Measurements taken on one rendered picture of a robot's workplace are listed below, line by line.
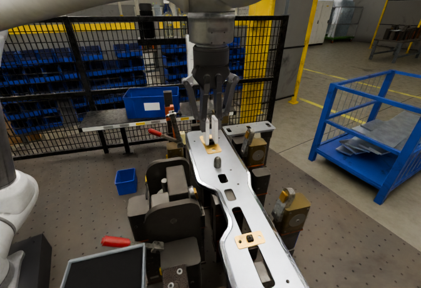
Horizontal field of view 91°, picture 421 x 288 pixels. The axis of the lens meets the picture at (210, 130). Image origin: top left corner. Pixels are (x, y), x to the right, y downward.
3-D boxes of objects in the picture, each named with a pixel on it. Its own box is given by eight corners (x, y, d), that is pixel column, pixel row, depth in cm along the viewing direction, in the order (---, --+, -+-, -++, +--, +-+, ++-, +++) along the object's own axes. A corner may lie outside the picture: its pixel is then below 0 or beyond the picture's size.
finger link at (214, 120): (211, 114, 52) (214, 114, 52) (212, 138, 56) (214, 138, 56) (215, 120, 50) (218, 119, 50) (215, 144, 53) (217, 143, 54)
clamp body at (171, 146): (187, 203, 109) (183, 148, 91) (168, 208, 107) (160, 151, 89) (185, 195, 114) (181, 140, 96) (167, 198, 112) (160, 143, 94)
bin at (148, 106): (180, 116, 123) (178, 95, 117) (126, 119, 120) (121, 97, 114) (180, 105, 137) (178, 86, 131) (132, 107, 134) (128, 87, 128)
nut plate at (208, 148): (222, 151, 52) (222, 148, 51) (207, 154, 51) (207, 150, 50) (212, 134, 59) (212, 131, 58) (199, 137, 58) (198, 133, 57)
